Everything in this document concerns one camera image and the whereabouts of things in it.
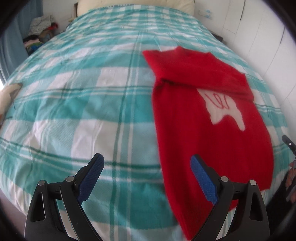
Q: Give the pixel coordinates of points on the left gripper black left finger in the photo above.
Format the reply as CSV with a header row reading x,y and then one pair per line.
x,y
44,221

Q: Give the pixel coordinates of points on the red knitted sweater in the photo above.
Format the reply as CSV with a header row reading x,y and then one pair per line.
x,y
204,106

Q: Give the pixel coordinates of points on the pile of clothes in corner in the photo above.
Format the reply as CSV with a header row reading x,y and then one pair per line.
x,y
41,30

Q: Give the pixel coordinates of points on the person's right hand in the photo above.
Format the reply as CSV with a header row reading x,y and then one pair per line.
x,y
290,175

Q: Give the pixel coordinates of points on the beige patterned pillow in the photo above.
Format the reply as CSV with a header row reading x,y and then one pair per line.
x,y
8,94

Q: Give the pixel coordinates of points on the teal plaid bedspread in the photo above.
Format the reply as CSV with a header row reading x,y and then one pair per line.
x,y
87,91

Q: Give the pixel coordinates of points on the blue window curtain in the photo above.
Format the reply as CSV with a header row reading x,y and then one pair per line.
x,y
13,52

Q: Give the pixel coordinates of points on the white wall switch panel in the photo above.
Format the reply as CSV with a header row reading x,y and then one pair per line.
x,y
205,13

